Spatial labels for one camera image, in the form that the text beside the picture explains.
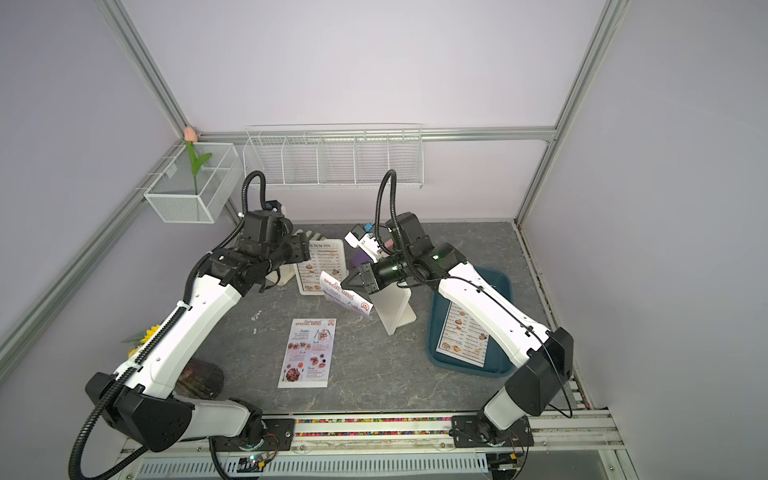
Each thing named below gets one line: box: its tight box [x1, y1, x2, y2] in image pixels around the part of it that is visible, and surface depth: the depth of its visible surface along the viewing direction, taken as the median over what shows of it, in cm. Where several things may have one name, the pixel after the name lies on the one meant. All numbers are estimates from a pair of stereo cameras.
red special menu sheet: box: [278, 318, 337, 389], surface depth 89 cm
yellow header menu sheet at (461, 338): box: [436, 301, 489, 368], surface depth 91 cm
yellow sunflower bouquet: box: [120, 324, 161, 359], surface depth 66 cm
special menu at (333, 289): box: [319, 271, 374, 317], surface depth 67 cm
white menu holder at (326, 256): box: [278, 239, 349, 296], surface depth 96 cm
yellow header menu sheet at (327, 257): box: [298, 241, 345, 292], surface depth 95 cm
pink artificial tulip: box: [184, 127, 213, 195], surface depth 92 cm
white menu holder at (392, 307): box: [368, 282, 417, 336], surface depth 83 cm
